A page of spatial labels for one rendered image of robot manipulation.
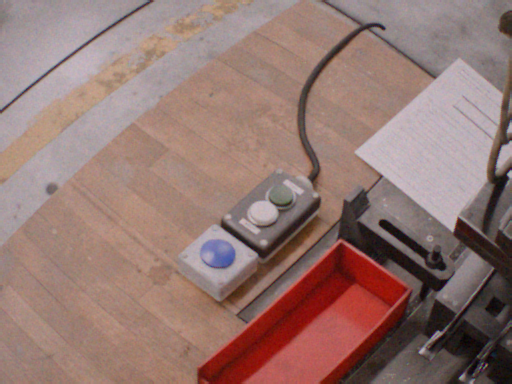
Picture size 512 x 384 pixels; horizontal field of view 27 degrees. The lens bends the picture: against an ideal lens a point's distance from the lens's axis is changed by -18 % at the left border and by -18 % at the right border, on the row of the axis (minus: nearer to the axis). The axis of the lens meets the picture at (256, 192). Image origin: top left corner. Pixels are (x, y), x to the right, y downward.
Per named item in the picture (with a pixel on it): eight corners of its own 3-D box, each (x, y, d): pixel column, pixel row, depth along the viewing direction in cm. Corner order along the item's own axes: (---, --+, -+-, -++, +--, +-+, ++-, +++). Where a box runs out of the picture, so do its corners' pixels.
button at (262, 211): (244, 221, 149) (245, 211, 147) (260, 207, 150) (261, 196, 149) (263, 235, 148) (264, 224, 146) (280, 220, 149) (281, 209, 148)
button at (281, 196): (262, 205, 151) (263, 194, 149) (278, 191, 152) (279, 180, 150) (281, 219, 149) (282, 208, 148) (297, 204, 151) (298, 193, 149)
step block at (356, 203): (335, 245, 149) (343, 198, 143) (350, 230, 151) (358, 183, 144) (374, 272, 147) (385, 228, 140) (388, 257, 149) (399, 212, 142)
